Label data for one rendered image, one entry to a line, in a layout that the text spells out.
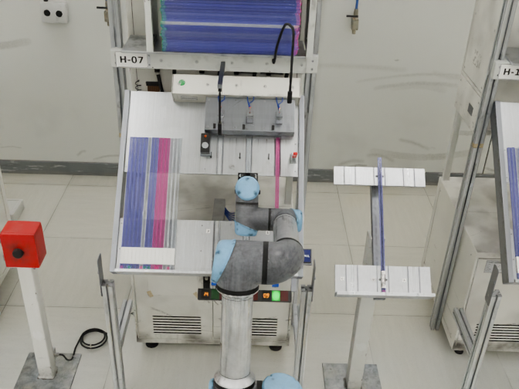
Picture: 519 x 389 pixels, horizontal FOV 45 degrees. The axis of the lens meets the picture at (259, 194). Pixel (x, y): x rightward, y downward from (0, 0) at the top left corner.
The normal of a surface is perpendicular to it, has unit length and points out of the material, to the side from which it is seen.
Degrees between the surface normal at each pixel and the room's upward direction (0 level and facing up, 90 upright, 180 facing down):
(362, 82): 90
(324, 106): 90
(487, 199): 0
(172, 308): 88
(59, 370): 0
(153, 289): 90
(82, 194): 0
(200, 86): 44
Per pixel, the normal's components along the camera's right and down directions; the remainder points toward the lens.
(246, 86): 0.02, -0.25
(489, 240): 0.04, -0.86
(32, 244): 0.00, 0.51
